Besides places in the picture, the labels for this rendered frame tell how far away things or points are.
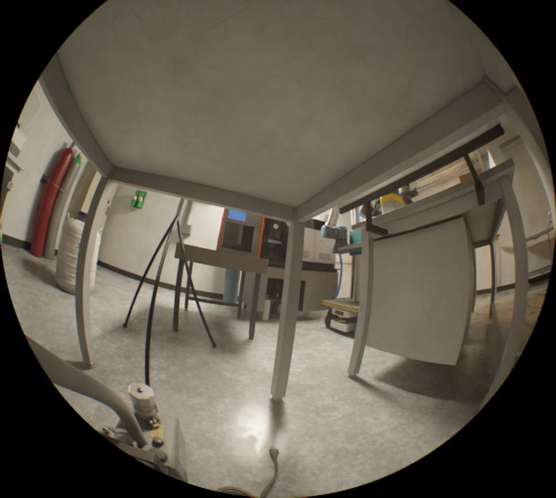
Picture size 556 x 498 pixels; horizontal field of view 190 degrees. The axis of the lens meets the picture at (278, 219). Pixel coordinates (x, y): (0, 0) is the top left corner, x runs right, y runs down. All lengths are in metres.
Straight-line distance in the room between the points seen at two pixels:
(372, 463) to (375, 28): 0.92
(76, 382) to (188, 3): 0.45
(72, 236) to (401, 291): 2.27
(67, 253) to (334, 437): 1.96
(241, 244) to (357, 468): 1.50
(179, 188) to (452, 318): 1.18
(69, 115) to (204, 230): 2.89
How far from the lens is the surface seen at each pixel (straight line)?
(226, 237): 1.38
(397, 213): 0.82
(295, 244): 0.64
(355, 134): 0.37
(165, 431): 0.52
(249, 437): 0.72
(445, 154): 0.70
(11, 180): 2.12
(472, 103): 0.39
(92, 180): 3.26
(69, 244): 1.78
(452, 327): 0.86
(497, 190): 0.79
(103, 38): 0.43
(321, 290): 2.37
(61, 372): 0.23
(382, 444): 0.77
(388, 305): 0.96
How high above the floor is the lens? 0.60
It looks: 19 degrees up
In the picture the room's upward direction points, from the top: 6 degrees clockwise
